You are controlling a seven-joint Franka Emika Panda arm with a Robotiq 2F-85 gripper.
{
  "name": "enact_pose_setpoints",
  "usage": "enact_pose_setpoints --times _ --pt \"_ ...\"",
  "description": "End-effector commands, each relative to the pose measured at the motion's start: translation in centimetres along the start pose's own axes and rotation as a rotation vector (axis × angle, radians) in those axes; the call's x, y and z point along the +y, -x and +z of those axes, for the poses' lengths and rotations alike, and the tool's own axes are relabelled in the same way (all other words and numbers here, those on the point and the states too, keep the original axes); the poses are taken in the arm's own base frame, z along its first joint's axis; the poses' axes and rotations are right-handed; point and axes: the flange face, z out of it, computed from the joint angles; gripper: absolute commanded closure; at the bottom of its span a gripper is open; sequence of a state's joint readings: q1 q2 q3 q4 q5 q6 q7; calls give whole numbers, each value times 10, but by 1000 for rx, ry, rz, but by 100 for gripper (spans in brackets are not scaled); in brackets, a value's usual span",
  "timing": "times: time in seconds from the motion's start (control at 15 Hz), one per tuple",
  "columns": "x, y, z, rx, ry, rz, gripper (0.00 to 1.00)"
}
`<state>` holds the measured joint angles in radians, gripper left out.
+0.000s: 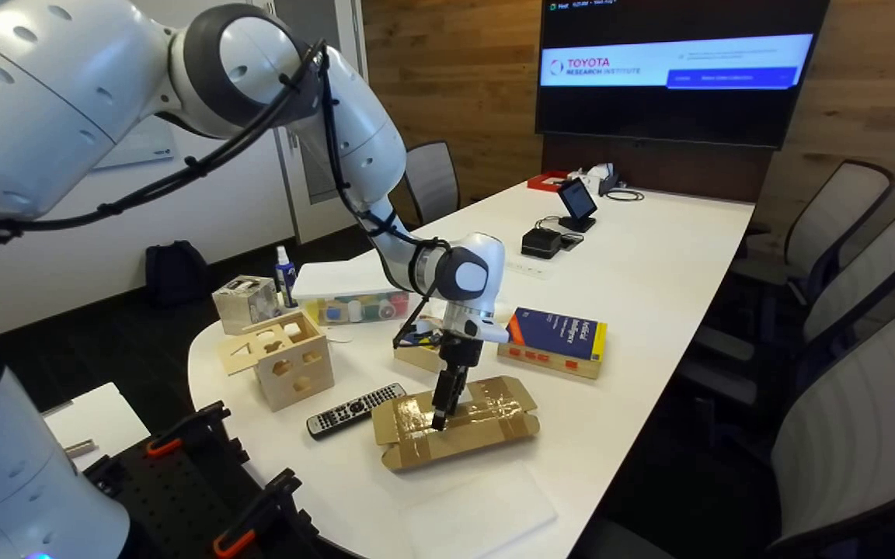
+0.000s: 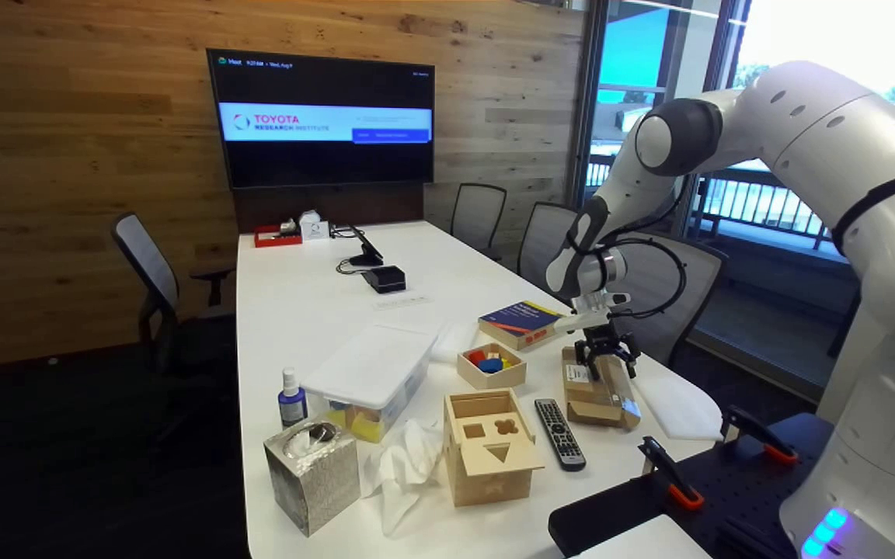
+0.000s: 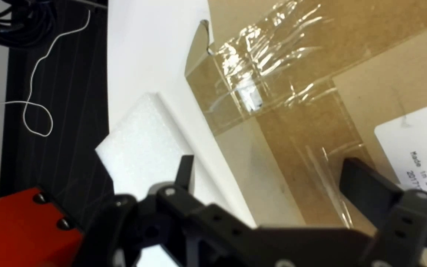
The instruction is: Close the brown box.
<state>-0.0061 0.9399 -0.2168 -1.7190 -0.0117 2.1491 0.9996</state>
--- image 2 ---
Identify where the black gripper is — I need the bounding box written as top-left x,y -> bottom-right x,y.
573,321 -> 642,390

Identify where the brown cardboard box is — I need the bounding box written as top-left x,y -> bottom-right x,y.
560,345 -> 647,433

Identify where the blue and orange book box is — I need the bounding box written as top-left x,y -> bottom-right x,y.
474,298 -> 582,354

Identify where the wooden shape sorter box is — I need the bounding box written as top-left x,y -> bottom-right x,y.
441,389 -> 547,508

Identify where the small black box device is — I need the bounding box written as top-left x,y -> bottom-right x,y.
359,264 -> 410,298

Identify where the grey tissue box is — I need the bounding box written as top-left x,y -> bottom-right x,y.
260,415 -> 362,537

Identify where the black remote control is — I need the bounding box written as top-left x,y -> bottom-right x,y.
531,394 -> 590,474

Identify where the flat white plastic bag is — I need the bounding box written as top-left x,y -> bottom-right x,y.
632,366 -> 726,447

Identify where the grey mesh office chair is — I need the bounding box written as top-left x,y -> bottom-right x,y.
599,229 -> 726,368
517,198 -> 582,292
449,180 -> 508,262
108,211 -> 240,382

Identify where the wooden tray with coloured blocks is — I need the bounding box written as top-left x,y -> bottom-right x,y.
452,340 -> 529,390

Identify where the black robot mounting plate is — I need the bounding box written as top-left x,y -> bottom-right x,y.
547,437 -> 832,559

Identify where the black balcony railing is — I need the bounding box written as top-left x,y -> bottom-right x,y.
582,153 -> 840,252

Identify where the crumpled white plastic wrap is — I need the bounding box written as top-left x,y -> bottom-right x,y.
359,415 -> 447,540

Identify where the plastic container with white lid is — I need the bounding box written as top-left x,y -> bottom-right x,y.
301,321 -> 441,447

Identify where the small blue spray bottle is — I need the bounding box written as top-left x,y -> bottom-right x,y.
277,368 -> 310,433

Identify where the small white item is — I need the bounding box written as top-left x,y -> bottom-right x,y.
294,207 -> 334,244

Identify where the flat red item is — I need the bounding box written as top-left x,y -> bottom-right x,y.
253,219 -> 305,252

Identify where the black clamp with orange handle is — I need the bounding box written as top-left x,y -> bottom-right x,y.
721,407 -> 814,471
638,433 -> 708,515

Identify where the wall-mounted TV screen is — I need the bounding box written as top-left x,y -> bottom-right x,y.
205,47 -> 437,193

